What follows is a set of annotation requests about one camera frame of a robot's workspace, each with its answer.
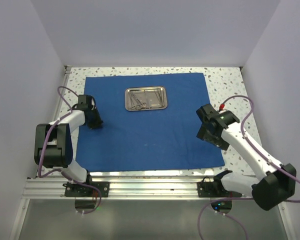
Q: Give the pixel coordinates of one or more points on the aluminium front rail frame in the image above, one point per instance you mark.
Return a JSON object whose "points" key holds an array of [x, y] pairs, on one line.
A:
{"points": [[120, 188]]}

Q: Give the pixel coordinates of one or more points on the blue surgical drape cloth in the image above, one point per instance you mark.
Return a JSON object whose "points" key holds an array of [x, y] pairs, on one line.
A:
{"points": [[147, 140]]}

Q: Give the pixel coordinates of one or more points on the steel instrument tray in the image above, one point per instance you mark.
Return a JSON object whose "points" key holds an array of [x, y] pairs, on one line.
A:
{"points": [[157, 98]]}

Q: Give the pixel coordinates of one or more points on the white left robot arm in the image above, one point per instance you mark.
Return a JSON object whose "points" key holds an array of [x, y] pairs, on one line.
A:
{"points": [[53, 148]]}

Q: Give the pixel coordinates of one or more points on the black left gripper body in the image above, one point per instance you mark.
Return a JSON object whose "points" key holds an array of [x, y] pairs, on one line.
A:
{"points": [[95, 120]]}

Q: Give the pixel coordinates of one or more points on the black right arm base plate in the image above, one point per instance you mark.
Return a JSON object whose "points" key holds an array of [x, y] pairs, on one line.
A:
{"points": [[208, 188]]}

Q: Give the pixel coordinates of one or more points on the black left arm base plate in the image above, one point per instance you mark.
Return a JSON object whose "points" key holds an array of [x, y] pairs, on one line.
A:
{"points": [[79, 191]]}

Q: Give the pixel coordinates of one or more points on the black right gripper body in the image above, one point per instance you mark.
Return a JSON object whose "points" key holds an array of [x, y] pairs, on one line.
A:
{"points": [[213, 138]]}

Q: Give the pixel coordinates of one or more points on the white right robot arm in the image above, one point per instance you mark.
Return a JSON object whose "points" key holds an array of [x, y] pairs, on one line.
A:
{"points": [[272, 183]]}

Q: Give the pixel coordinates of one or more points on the steel surgical scissors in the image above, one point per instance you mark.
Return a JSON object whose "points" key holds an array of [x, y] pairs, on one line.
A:
{"points": [[135, 101]]}

